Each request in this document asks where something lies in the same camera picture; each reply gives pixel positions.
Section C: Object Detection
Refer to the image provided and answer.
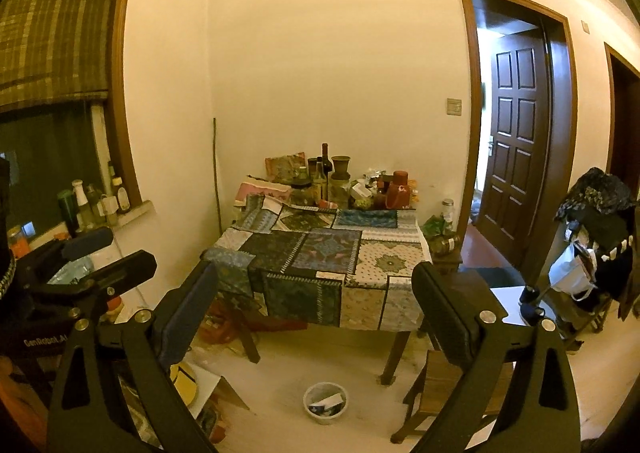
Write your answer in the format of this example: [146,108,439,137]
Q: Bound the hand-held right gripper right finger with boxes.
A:
[410,260,583,453]

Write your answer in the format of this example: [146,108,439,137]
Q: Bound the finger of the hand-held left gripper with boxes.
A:
[35,249,157,306]
[62,226,113,260]

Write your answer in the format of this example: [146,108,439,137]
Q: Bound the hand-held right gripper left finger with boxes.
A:
[47,260,221,453]

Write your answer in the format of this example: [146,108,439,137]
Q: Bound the dark green bottle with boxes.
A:
[56,190,81,236]

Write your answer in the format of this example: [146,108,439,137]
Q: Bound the white capped bottle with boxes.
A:
[71,179,91,229]

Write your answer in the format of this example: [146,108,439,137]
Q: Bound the dark wooden side table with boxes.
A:
[430,245,466,278]

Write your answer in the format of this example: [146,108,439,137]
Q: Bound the small brown bottle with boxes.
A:
[111,176,132,214]

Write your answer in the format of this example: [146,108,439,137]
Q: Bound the dark doormat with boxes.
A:
[457,267,526,289]

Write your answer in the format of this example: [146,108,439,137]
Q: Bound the white floor mat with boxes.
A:
[487,285,561,329]

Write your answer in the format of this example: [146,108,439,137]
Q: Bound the labelled glass jar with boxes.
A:
[431,234,462,254]

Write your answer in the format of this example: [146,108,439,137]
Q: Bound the wooden stool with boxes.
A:
[391,348,516,444]

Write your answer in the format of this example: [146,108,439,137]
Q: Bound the cardboard sheet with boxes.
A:
[192,360,251,429]

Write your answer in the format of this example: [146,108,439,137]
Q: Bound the green leafy bag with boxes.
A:
[421,216,453,239]

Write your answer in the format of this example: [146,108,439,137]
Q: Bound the black boots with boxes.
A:
[519,285,546,326]

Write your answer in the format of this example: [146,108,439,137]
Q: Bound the thin wooden stick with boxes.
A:
[212,117,223,234]

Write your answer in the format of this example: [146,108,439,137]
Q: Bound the red thermos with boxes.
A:
[386,170,412,210]

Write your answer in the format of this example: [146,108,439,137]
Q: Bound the white hanging bag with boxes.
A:
[548,243,598,301]

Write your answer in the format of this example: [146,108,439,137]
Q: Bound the patchwork tablecloth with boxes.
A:
[201,193,433,331]

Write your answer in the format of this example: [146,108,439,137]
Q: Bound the white flat box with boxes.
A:
[309,394,345,416]

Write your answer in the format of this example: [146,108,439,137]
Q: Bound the pink patterned box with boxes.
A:
[234,176,293,206]

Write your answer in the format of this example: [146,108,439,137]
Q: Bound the black lidded glass jar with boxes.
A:
[290,178,315,206]

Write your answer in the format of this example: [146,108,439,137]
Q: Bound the clear glass bottle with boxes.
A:
[312,159,328,204]

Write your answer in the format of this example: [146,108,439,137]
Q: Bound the brown panelled door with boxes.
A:
[472,48,551,266]

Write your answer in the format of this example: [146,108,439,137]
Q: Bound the clothes rack with bags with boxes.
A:
[554,167,640,319]

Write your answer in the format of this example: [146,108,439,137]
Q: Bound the bamboo window blind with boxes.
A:
[0,0,128,114]

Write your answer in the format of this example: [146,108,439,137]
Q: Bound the striped cord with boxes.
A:
[0,253,16,301]

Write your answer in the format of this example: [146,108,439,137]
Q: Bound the brown window frame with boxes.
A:
[102,0,143,204]

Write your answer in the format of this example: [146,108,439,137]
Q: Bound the brown wooden door frame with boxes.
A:
[604,42,640,179]
[457,0,580,279]

